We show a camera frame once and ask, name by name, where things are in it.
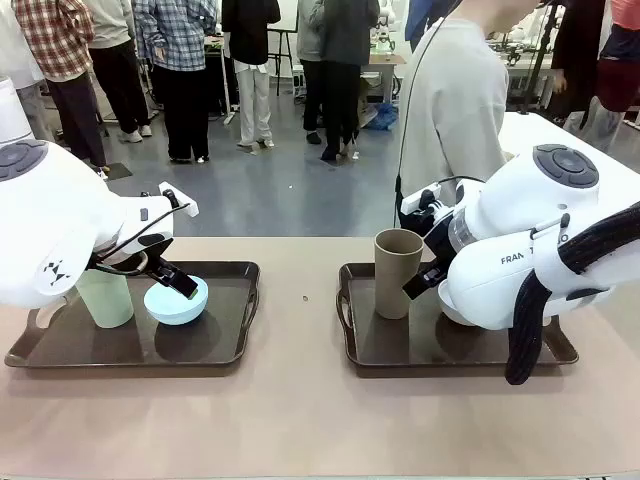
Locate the person in dark grey jacket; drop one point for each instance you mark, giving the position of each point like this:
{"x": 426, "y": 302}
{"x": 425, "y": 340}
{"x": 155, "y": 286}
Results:
{"x": 345, "y": 30}

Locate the black stand pole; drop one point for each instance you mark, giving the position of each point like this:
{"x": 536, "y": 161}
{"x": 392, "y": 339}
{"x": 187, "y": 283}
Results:
{"x": 538, "y": 65}

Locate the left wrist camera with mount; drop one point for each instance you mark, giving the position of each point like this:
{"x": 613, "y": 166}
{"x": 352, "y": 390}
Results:
{"x": 186, "y": 208}

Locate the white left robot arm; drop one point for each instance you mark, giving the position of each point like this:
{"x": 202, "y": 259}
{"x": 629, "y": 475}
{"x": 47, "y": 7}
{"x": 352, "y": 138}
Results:
{"x": 50, "y": 210}

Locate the blue plastic bag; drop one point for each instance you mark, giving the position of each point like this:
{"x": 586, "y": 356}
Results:
{"x": 386, "y": 117}

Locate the brown tall cup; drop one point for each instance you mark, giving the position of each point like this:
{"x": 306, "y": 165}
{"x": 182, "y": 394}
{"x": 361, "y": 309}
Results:
{"x": 395, "y": 280}

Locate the person in blue plaid shirt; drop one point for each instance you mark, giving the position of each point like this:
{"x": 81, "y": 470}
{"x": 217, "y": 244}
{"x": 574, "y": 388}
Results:
{"x": 175, "y": 35}

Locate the person in red plaid shirt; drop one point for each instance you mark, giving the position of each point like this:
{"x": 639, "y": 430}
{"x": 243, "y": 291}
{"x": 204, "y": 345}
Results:
{"x": 55, "y": 35}

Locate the person in black coat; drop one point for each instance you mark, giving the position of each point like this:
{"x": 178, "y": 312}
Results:
{"x": 580, "y": 50}

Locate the small wooden desk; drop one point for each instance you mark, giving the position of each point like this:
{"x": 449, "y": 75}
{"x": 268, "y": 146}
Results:
{"x": 387, "y": 59}

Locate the grey white bowl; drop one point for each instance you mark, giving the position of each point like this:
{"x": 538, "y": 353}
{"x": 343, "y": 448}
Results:
{"x": 452, "y": 312}

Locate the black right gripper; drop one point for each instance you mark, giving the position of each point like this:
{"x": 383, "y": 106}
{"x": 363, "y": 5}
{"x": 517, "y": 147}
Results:
{"x": 442, "y": 247}

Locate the dark floor mat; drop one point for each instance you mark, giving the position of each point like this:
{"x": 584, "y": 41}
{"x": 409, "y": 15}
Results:
{"x": 120, "y": 170}

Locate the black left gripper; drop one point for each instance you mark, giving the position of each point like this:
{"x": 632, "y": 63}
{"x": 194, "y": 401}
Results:
{"x": 160, "y": 260}

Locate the person in grey hoodie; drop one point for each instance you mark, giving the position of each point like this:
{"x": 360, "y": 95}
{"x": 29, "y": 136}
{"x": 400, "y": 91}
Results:
{"x": 307, "y": 35}

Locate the person in red clothes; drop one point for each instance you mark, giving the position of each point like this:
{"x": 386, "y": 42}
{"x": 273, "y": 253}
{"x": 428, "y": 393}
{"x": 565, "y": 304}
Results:
{"x": 620, "y": 75}

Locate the person in black top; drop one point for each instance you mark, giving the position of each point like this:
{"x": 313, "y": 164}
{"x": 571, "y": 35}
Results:
{"x": 250, "y": 25}

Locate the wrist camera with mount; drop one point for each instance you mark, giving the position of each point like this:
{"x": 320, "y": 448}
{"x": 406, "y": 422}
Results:
{"x": 186, "y": 208}
{"x": 412, "y": 201}

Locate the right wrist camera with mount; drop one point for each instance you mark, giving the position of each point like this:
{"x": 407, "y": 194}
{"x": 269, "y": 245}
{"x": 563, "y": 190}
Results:
{"x": 412, "y": 201}

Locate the light blue bowl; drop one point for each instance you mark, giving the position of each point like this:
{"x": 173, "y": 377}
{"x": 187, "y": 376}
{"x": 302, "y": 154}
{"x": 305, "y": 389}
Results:
{"x": 170, "y": 309}

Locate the white cylindrical air purifier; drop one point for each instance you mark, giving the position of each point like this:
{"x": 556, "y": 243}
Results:
{"x": 12, "y": 110}

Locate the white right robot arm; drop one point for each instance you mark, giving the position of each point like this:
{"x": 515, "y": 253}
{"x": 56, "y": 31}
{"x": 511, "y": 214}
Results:
{"x": 525, "y": 210}

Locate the dark brown plastic tray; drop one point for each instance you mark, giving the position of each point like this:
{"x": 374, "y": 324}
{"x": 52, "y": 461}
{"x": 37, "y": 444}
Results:
{"x": 125, "y": 350}
{"x": 390, "y": 345}

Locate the person in grey top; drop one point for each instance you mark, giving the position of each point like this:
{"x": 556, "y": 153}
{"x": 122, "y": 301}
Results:
{"x": 117, "y": 75}

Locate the pale green tall cup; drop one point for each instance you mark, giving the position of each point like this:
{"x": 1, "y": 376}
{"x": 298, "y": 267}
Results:
{"x": 107, "y": 305}

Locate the person in light grey shirt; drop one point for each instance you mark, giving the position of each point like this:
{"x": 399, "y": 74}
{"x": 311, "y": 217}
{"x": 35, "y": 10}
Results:
{"x": 450, "y": 100}

